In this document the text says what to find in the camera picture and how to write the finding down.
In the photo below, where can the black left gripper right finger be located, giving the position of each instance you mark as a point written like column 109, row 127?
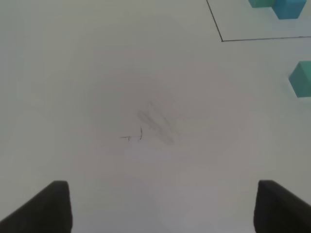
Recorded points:
column 277, row 210

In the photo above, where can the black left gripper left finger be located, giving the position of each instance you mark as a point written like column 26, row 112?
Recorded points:
column 49, row 211

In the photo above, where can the blue template cube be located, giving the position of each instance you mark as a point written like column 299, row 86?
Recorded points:
column 288, row 9

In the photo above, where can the green template cube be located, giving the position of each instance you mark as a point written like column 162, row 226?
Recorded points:
column 261, row 3

